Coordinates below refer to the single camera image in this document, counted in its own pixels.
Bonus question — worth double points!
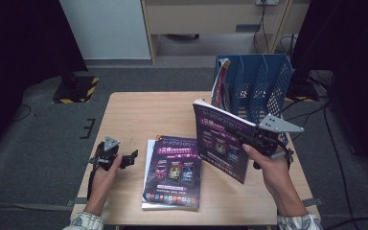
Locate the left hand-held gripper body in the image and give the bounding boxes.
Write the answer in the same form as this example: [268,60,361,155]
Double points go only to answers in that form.
[88,135,123,173]

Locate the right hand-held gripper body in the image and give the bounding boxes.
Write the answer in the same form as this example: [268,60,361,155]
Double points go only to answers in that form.
[250,113,305,171]

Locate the black magazine with red cards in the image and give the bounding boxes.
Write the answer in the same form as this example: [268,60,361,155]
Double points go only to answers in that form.
[210,57,234,111]

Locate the blue file rack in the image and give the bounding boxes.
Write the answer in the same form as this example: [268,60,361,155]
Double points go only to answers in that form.
[210,53,294,156]

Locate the person's left hand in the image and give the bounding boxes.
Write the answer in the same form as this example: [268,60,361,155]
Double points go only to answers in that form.
[85,154,123,217]

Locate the person's right hand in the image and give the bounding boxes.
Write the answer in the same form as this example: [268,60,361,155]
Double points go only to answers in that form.
[241,143,302,209]

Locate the black stand base striped edge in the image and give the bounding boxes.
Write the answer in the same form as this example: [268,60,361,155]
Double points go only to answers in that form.
[51,71,100,104]
[284,80,320,104]

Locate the beige wooden cabinet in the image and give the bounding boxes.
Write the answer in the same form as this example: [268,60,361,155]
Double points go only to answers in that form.
[140,0,311,66]

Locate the white panel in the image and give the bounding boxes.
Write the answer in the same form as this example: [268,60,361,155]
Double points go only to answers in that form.
[59,0,151,60]

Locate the dark curtain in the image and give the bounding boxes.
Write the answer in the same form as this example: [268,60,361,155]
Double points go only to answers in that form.
[0,0,89,161]
[290,0,368,183]

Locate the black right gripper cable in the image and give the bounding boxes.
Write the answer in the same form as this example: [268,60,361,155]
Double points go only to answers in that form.
[279,147,295,169]

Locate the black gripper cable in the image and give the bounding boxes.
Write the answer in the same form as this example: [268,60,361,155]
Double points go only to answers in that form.
[279,147,295,169]
[86,143,103,200]

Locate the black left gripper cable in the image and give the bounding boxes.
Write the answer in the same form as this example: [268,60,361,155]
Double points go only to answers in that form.
[86,143,103,200]

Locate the thin black floor cable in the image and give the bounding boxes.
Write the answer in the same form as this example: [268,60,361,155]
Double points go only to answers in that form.
[12,104,33,123]

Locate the long black floor cable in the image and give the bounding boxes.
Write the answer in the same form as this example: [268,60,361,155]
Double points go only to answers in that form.
[322,95,356,230]

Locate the grey drawer handle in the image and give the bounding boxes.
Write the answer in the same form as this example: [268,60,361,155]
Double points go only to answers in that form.
[235,23,263,33]

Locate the black cabinet cable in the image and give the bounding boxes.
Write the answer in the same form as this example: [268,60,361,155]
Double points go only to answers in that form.
[252,0,271,54]

